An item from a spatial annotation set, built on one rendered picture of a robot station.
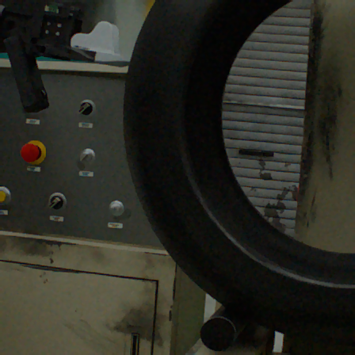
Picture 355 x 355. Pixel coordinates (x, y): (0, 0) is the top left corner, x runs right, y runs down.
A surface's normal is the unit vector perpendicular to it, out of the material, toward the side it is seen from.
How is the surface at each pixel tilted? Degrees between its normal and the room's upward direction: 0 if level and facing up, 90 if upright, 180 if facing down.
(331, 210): 90
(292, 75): 90
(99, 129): 90
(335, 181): 90
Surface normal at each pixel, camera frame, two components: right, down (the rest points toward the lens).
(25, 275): -0.20, 0.04
